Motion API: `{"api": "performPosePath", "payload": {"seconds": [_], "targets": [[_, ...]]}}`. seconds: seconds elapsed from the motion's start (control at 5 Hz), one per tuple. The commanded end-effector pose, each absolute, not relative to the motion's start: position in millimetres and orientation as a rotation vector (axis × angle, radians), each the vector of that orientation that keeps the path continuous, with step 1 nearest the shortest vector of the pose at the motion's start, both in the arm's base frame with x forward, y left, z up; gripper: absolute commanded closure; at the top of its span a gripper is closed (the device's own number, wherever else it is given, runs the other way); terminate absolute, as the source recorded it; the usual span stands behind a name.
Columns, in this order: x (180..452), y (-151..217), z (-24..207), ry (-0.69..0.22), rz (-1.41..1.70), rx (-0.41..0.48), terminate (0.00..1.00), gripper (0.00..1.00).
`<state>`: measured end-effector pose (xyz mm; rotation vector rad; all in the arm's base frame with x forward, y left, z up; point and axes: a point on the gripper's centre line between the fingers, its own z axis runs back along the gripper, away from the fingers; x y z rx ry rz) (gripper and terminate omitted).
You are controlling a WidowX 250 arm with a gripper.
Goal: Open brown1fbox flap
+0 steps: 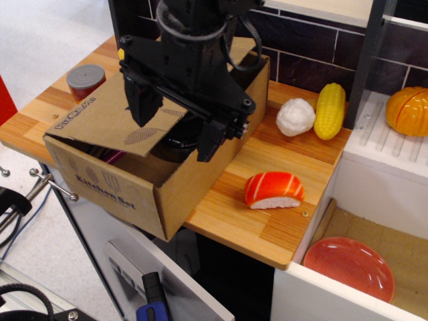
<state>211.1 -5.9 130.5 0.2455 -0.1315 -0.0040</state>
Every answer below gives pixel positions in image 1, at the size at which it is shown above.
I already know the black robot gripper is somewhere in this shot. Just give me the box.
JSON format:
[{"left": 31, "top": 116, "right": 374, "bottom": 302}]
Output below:
[{"left": 119, "top": 33, "right": 256, "bottom": 163}]

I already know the brown cardboard kitchen set box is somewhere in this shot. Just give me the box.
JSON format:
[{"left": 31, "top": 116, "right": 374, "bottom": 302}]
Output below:
[{"left": 43, "top": 58, "right": 270, "bottom": 241}]

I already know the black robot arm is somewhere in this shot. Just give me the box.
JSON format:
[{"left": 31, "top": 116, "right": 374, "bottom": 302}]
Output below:
[{"left": 119, "top": 1, "right": 263, "bottom": 162}]

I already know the black pot inside box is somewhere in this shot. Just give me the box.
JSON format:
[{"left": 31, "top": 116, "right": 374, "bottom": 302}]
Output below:
[{"left": 150, "top": 113, "right": 203, "bottom": 163}]

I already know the red can with grey lid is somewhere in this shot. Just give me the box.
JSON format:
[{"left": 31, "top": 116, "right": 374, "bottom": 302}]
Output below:
[{"left": 66, "top": 64, "right": 106, "bottom": 104}]

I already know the salmon sushi toy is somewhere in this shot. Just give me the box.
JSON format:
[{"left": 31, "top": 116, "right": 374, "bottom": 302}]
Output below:
[{"left": 243, "top": 171, "right": 305, "bottom": 209}]

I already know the white cauliflower toy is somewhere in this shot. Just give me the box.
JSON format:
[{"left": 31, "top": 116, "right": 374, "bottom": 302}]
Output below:
[{"left": 276, "top": 98, "right": 316, "bottom": 137}]

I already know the yellow corn toy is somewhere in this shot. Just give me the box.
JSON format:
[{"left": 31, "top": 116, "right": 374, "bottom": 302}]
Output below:
[{"left": 314, "top": 83, "right": 346, "bottom": 140}]

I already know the white toy kitchen cabinet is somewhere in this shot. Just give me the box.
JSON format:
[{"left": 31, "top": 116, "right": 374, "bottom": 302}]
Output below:
[{"left": 62, "top": 154, "right": 427, "bottom": 320}]

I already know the black metal clamp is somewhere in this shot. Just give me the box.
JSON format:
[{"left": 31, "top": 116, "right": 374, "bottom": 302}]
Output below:
[{"left": 1, "top": 168, "right": 79, "bottom": 232}]

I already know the white dish drying rack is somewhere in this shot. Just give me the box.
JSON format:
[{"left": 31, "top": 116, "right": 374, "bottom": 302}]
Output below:
[{"left": 343, "top": 92, "right": 427, "bottom": 177}]

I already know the red plastic plate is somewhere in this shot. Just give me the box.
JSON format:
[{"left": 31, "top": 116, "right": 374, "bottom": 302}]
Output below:
[{"left": 303, "top": 237, "right": 395, "bottom": 303}]

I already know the orange pumpkin toy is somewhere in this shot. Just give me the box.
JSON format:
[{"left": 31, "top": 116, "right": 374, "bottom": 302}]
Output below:
[{"left": 386, "top": 86, "right": 427, "bottom": 137}]

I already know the black cable loop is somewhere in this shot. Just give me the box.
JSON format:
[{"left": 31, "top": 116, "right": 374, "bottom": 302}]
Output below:
[{"left": 220, "top": 13, "right": 263, "bottom": 72}]

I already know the black and blue tool handle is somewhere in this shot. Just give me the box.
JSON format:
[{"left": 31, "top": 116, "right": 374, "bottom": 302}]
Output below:
[{"left": 136, "top": 272, "right": 173, "bottom": 321}]

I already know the blue cable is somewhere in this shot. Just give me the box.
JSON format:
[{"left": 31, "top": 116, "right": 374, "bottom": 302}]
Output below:
[{"left": 0, "top": 186, "right": 54, "bottom": 261}]

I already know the black corrugated hose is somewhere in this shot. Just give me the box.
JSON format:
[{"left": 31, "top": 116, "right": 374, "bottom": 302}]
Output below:
[{"left": 0, "top": 283, "right": 55, "bottom": 321}]

